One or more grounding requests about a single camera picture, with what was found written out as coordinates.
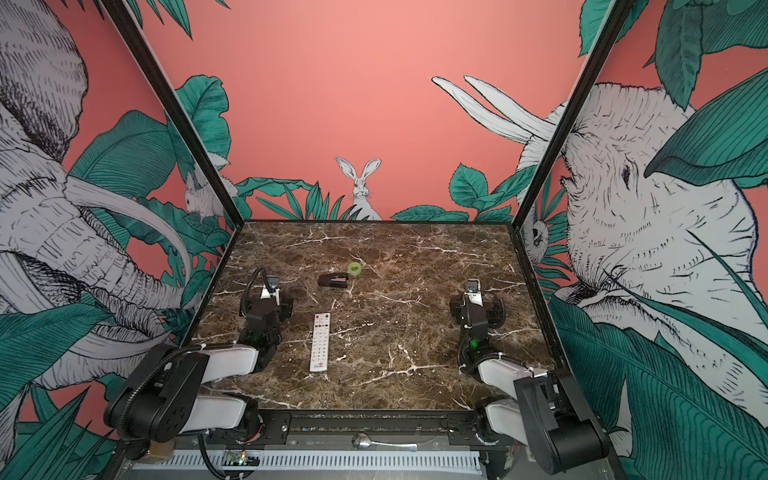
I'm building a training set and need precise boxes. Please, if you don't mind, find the white remote control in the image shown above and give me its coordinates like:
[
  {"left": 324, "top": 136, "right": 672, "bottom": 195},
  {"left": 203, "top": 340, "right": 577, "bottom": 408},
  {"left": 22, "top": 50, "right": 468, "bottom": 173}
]
[{"left": 309, "top": 313, "right": 331, "bottom": 373}]

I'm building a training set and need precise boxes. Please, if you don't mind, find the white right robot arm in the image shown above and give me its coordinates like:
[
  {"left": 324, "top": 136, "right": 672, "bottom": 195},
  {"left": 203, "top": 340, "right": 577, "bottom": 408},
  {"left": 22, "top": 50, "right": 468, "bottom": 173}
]
[{"left": 449, "top": 279, "right": 611, "bottom": 475}]

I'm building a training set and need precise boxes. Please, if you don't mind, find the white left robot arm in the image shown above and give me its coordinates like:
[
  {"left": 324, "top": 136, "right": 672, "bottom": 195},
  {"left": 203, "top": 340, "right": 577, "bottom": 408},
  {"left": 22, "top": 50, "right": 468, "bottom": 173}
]
[{"left": 104, "top": 291, "right": 294, "bottom": 444}]

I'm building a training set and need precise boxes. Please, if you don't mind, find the black stapler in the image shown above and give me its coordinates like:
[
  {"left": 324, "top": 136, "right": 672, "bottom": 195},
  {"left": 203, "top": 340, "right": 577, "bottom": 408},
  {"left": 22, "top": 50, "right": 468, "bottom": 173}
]
[{"left": 318, "top": 272, "right": 349, "bottom": 289}]

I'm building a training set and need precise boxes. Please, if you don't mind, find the green tape roll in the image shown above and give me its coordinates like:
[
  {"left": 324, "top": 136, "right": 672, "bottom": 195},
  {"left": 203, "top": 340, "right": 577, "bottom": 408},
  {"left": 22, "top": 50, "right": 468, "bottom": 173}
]
[{"left": 348, "top": 262, "right": 362, "bottom": 276}]

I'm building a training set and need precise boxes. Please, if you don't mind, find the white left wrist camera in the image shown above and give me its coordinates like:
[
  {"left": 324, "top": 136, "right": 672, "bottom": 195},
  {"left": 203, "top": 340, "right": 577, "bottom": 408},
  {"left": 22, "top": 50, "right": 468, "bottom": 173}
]
[{"left": 260, "top": 275, "right": 280, "bottom": 303}]

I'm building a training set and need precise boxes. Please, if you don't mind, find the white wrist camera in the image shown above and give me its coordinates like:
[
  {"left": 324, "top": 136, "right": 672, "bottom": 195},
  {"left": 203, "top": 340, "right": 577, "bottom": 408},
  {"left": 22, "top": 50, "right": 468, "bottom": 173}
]
[
  {"left": 260, "top": 275, "right": 280, "bottom": 303},
  {"left": 465, "top": 279, "right": 483, "bottom": 306}
]

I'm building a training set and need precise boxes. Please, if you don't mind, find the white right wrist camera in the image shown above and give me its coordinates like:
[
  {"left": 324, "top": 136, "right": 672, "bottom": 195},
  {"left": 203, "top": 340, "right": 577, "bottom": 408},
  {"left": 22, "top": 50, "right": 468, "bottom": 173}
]
[{"left": 465, "top": 279, "right": 483, "bottom": 306}]

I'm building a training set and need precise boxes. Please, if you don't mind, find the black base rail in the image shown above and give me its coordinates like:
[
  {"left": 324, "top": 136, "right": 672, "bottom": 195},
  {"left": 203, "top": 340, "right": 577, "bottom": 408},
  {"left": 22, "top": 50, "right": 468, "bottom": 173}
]
[{"left": 255, "top": 409, "right": 517, "bottom": 449}]

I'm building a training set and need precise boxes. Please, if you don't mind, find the white perforated cable tray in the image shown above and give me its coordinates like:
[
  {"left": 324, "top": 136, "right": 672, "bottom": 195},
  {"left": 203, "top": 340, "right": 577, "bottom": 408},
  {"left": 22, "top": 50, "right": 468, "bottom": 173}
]
[{"left": 131, "top": 449, "right": 482, "bottom": 473}]

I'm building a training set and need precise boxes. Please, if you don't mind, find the black enclosure corner post left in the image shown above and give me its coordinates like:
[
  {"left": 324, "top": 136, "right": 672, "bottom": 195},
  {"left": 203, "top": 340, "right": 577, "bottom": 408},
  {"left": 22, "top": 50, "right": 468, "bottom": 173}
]
[{"left": 98, "top": 0, "right": 244, "bottom": 228}]

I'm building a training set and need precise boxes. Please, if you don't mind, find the black enclosure corner post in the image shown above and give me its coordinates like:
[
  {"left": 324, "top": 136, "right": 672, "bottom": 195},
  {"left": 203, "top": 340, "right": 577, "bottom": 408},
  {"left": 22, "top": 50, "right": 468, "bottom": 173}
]
[
  {"left": 98, "top": 0, "right": 244, "bottom": 228},
  {"left": 512, "top": 0, "right": 637, "bottom": 229}
]

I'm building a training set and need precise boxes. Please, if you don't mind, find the black enclosure corner post right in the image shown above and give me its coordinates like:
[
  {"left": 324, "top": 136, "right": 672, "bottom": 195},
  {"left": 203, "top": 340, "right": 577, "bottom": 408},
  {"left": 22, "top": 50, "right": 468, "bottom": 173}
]
[{"left": 512, "top": 0, "right": 637, "bottom": 229}]

